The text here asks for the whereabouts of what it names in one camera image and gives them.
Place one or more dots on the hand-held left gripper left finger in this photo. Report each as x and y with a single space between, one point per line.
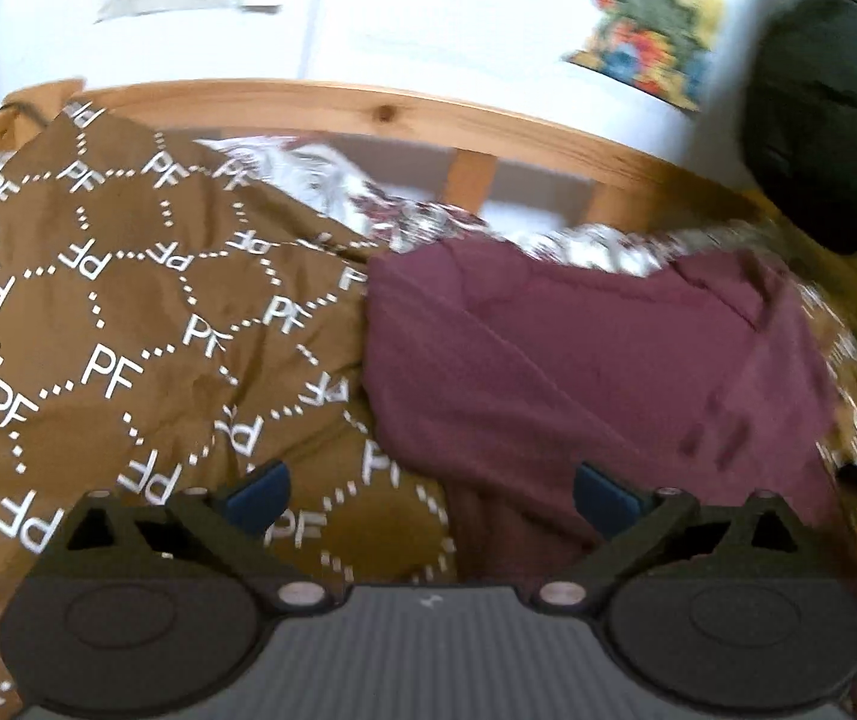
259 496

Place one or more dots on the white floral bedsheet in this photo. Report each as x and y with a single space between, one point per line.
338 187

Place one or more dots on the colourful floral pillow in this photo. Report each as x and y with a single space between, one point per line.
653 22

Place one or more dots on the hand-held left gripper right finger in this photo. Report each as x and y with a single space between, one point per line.
608 499

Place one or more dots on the maroon garment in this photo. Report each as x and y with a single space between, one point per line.
585 360

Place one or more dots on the wooden bed frame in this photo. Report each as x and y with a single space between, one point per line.
398 109

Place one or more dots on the brown printed blanket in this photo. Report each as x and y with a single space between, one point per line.
136 300

